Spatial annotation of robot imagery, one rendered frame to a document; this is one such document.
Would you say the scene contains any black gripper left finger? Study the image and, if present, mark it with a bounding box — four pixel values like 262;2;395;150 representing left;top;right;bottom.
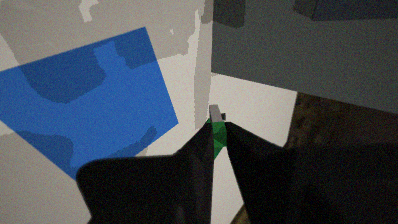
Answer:
76;123;214;224

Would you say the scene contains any blue flat square mat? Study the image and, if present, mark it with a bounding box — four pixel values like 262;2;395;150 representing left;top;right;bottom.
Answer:
0;27;178;181

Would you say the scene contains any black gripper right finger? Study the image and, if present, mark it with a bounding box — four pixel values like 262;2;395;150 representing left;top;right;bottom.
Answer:
224;122;398;224

